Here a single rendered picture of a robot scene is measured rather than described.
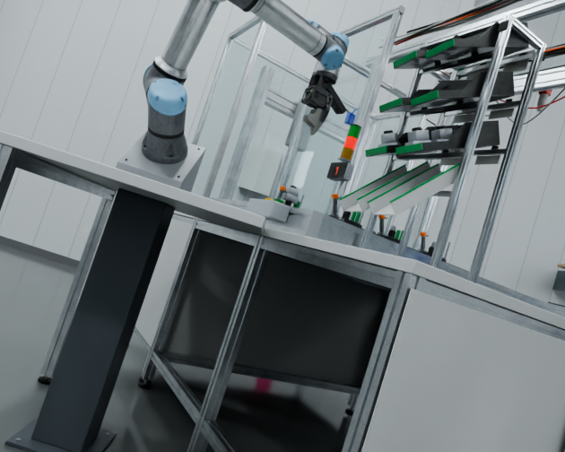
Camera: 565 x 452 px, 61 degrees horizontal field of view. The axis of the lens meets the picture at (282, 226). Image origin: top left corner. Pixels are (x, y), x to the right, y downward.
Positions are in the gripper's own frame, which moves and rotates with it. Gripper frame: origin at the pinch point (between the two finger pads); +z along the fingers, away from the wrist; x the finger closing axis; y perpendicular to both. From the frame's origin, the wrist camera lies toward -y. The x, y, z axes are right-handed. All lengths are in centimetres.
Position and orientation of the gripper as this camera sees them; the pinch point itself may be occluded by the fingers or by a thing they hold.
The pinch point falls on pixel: (314, 132)
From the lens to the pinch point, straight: 170.9
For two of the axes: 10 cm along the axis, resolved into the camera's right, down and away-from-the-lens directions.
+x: 4.8, 0.9, -8.7
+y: -8.2, -3.0, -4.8
